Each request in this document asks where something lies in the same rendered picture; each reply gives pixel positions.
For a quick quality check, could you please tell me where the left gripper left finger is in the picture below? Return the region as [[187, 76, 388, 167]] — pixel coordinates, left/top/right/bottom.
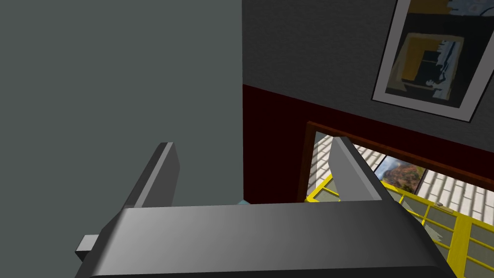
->
[[123, 141, 181, 209]]

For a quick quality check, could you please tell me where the white framed abstract picture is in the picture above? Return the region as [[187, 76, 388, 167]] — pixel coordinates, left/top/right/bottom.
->
[[371, 0, 494, 124]]

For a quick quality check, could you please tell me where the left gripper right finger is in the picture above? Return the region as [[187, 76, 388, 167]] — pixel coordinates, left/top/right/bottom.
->
[[328, 136, 395, 203]]

